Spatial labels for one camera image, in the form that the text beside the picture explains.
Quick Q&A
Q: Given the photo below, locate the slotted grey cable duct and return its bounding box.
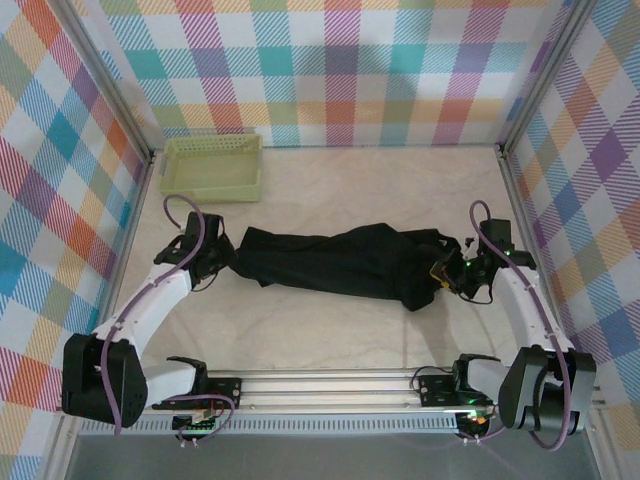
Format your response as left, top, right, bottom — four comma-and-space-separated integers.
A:
78, 417, 460, 437

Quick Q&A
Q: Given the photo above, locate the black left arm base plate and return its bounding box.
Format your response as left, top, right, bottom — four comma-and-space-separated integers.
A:
164, 376, 245, 412

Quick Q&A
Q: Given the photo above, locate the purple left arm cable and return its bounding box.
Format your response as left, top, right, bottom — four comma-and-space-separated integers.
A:
101, 193, 237, 447

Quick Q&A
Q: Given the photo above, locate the black t-shirt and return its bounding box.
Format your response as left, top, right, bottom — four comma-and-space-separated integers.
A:
233, 222, 464, 313

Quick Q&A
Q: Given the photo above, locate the aluminium table side rail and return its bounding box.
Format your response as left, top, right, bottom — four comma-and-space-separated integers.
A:
97, 149, 156, 346
494, 143, 571, 351

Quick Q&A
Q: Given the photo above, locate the aluminium frame leg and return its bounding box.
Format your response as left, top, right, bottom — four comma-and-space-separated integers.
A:
582, 407, 629, 480
42, 414, 84, 480

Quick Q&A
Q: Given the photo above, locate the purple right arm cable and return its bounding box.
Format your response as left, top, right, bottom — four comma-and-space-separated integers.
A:
462, 199, 574, 451

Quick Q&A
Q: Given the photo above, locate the green plastic basket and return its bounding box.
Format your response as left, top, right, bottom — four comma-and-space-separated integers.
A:
158, 133, 265, 204

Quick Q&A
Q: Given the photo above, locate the aluminium corner post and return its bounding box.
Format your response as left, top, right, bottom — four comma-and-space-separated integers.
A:
47, 0, 157, 164
496, 0, 600, 159

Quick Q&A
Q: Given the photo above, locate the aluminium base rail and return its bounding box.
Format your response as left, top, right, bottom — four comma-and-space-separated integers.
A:
53, 367, 607, 417

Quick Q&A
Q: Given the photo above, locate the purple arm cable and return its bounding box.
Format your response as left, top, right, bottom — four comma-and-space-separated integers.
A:
101, 193, 237, 447
462, 199, 574, 451

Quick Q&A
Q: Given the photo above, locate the grey metal base panel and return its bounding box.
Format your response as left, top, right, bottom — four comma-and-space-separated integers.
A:
64, 433, 601, 480

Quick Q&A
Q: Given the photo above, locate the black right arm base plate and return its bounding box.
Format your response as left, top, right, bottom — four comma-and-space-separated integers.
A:
416, 372, 512, 409

